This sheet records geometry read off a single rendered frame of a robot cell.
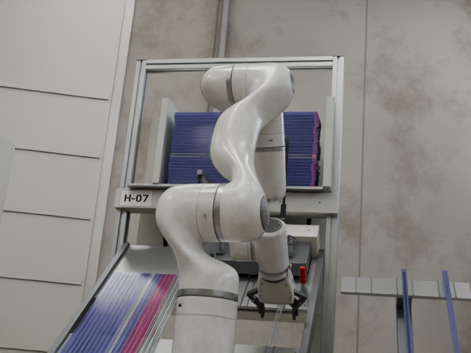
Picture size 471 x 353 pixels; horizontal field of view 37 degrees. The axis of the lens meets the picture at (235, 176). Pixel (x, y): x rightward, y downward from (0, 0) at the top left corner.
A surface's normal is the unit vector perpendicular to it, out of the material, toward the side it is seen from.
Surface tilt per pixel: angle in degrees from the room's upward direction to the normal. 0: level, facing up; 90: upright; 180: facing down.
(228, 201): 83
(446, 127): 90
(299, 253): 42
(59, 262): 90
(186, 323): 90
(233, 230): 139
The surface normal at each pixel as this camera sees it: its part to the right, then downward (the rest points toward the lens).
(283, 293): -0.10, 0.58
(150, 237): -0.20, -0.31
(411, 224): 0.14, -0.29
